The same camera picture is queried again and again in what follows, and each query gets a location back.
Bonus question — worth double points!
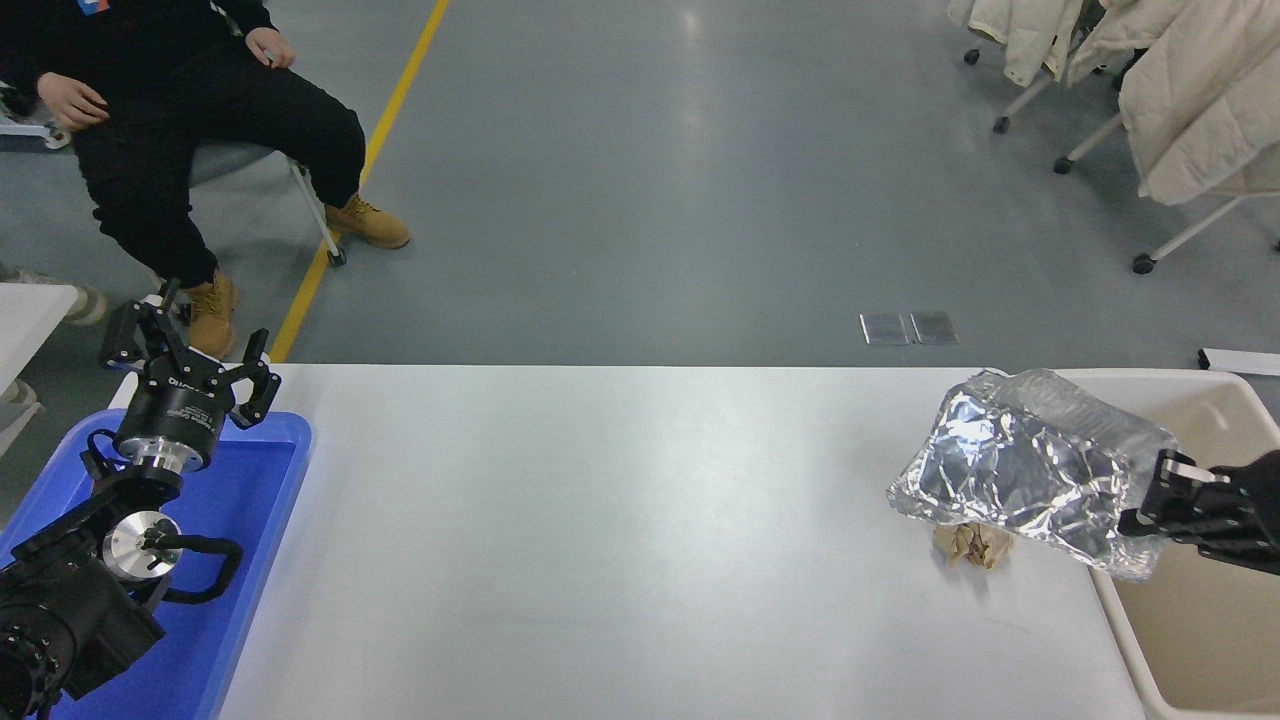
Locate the person's left hand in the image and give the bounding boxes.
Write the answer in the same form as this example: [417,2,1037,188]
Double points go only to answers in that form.
[246,27,296,70]

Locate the person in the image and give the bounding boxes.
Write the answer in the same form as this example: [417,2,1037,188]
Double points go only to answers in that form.
[0,0,412,359]

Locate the tan paper ball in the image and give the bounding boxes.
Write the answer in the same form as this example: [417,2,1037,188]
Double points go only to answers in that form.
[933,522,1013,571]

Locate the blue plastic tray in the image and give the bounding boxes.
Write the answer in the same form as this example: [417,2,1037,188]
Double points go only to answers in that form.
[0,408,312,720]

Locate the white side table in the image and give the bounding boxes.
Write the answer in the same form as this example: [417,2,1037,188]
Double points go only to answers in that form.
[0,282,81,456]

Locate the person's pale shoe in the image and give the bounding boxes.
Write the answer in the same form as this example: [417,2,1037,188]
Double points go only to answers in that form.
[0,265,109,324]

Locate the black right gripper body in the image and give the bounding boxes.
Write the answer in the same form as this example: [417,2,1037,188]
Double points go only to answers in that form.
[1215,450,1280,576]

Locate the grey chair with castors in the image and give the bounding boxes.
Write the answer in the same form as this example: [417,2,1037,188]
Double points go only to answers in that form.
[190,140,348,268]

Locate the grey wheeled cart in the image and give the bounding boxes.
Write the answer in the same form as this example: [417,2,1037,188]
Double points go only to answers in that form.
[0,115,71,149]

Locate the silver foil tray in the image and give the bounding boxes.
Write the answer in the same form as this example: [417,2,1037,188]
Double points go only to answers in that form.
[887,369,1179,582]

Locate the large cream coat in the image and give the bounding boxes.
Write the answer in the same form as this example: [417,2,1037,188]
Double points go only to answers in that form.
[1117,0,1280,208]

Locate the white flat bar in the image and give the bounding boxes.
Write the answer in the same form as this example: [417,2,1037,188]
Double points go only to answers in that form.
[1198,348,1280,378]

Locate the person's right hand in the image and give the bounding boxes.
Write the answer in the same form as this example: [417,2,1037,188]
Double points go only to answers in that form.
[37,72,111,132]

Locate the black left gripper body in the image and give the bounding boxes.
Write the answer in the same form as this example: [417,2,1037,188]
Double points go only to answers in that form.
[113,366,236,461]

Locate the large pale plastic bin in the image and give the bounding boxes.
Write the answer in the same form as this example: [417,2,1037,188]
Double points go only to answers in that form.
[1055,368,1280,720]

